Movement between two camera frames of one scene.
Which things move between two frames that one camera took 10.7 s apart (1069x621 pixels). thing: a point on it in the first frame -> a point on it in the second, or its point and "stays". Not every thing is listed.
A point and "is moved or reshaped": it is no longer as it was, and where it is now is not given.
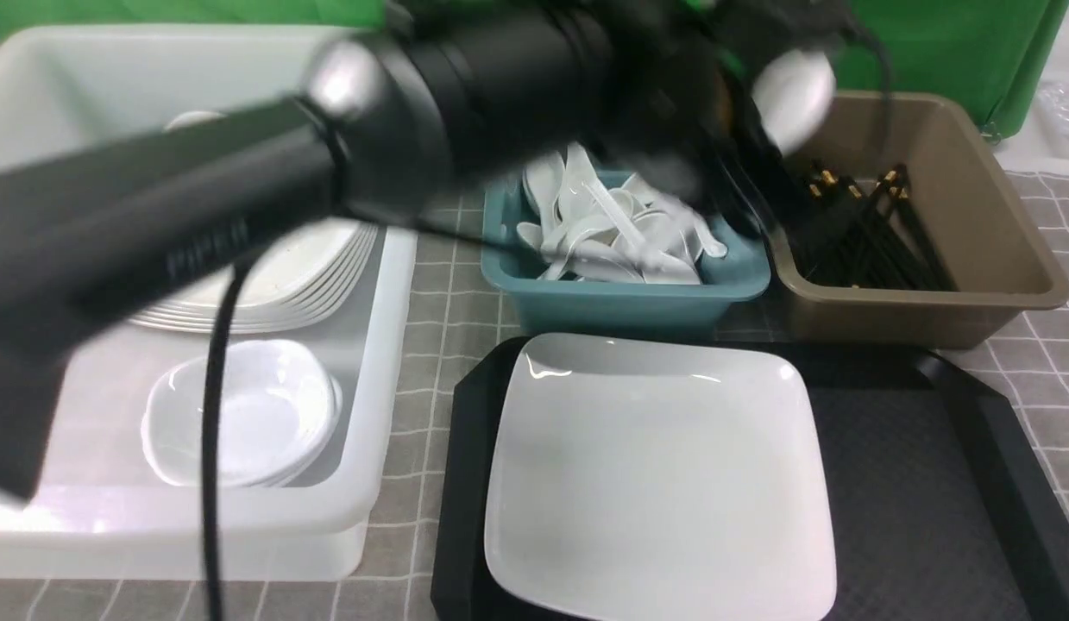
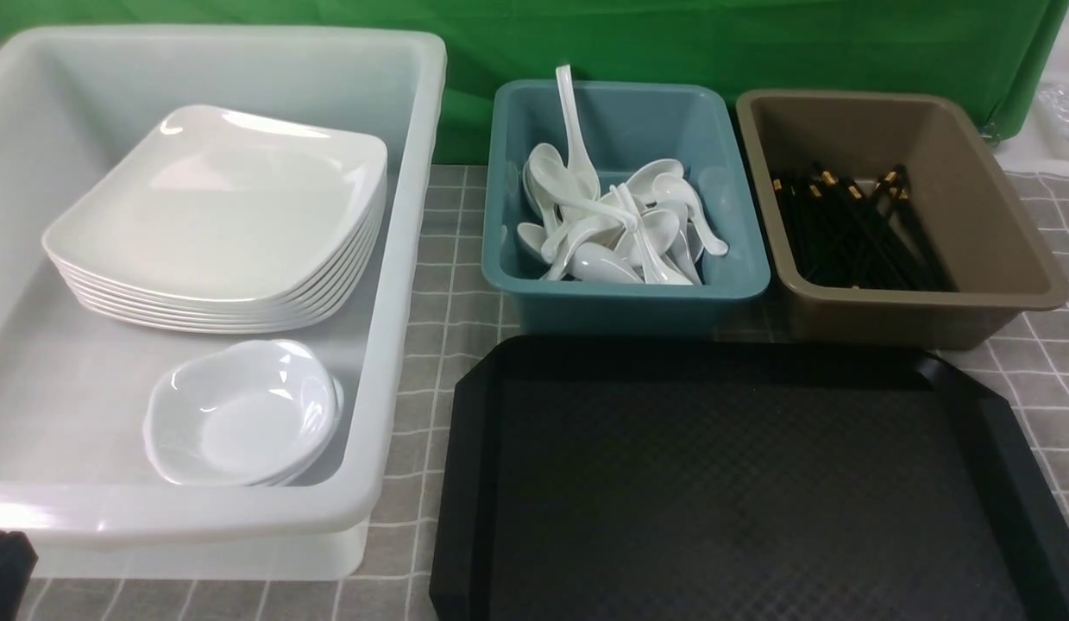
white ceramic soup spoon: x=795 y=91 -> x=555 y=180
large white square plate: x=637 y=480 is moved or reshaped
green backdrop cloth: x=991 y=58 stays
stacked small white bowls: x=280 y=406 stays
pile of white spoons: x=620 y=229 stays
